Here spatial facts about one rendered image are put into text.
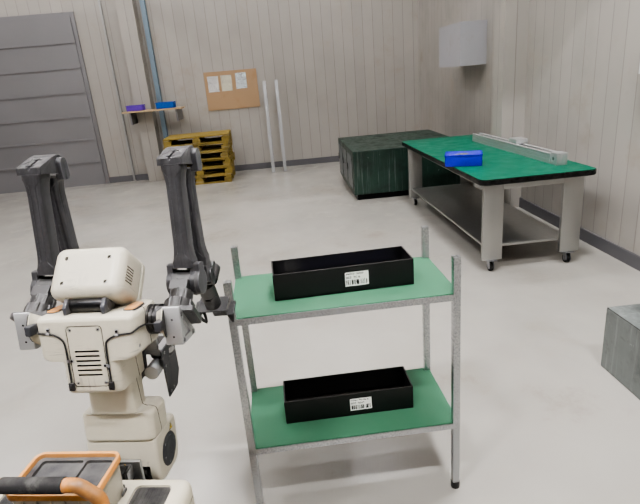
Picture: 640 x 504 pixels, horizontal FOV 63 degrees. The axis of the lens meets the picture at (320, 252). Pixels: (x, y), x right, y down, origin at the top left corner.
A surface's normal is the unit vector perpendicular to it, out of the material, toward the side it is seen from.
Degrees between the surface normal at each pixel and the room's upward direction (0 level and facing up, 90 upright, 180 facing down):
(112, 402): 82
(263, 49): 90
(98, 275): 48
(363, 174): 90
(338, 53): 90
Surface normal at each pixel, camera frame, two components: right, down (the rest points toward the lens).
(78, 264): -0.11, -0.39
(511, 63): 0.08, 0.32
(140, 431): -0.09, 0.20
